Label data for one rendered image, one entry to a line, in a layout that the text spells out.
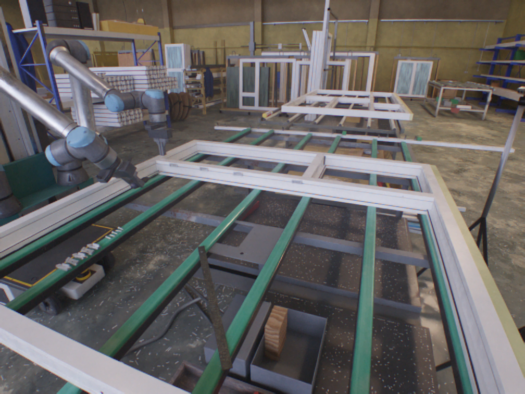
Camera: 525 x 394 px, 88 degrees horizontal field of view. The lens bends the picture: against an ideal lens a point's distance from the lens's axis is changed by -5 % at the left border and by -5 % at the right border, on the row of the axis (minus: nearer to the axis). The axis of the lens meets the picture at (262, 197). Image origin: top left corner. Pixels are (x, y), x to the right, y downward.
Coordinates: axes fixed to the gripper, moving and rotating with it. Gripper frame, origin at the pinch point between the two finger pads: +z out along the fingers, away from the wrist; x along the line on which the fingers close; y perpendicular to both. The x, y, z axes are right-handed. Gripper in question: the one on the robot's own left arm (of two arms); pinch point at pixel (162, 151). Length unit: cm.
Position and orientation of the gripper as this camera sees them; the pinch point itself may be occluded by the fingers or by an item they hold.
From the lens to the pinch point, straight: 176.5
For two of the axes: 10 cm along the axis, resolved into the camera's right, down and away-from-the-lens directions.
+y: 3.5, -4.0, 8.5
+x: -9.4, -1.5, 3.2
